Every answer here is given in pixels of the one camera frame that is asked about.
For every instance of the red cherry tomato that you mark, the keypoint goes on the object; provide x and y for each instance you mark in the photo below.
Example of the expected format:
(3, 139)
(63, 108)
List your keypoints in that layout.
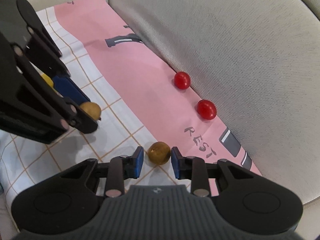
(206, 109)
(182, 80)

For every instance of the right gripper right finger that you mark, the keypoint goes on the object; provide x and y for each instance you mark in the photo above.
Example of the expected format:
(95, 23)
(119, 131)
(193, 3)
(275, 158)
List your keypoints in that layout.
(193, 169)

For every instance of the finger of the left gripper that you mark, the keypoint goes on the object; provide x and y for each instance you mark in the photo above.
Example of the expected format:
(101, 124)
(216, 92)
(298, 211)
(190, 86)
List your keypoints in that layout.
(78, 118)
(67, 88)

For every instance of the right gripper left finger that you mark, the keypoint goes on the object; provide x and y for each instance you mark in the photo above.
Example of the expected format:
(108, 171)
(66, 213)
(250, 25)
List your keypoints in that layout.
(121, 168)

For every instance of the beige sofa back cushion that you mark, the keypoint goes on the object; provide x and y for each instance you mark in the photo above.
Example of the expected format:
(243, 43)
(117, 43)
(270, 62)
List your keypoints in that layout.
(258, 61)

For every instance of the yellow lemon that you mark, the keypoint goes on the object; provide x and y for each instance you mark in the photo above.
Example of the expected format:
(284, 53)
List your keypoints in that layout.
(48, 80)

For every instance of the brown longan fruit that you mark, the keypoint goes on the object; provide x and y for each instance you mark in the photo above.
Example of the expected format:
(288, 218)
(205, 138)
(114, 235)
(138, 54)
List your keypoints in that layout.
(92, 109)
(159, 153)

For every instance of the pink printed cloth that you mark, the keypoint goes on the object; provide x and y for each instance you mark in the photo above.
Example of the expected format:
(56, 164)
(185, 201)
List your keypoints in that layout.
(134, 89)

